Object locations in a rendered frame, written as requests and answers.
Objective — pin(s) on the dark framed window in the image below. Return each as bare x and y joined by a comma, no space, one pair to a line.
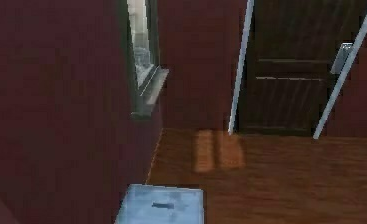
142,53

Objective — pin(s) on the dark brown room door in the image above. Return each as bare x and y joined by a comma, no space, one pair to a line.
286,66

